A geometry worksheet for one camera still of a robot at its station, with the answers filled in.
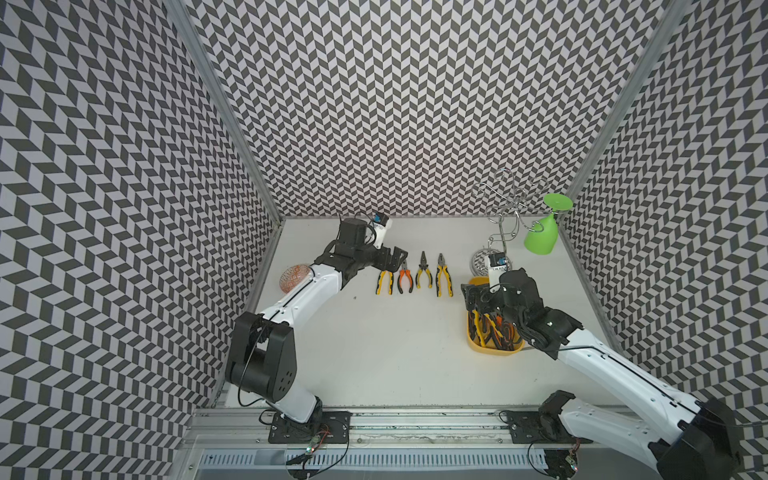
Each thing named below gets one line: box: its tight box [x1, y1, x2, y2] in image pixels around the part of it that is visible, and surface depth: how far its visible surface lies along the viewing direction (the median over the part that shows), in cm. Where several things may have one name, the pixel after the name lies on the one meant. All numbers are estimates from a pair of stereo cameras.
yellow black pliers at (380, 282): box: [376, 270, 394, 295], surface depth 101 cm
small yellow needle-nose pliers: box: [415, 251, 433, 289], surface depth 104 cm
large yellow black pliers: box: [435, 252, 454, 297], surface depth 104 cm
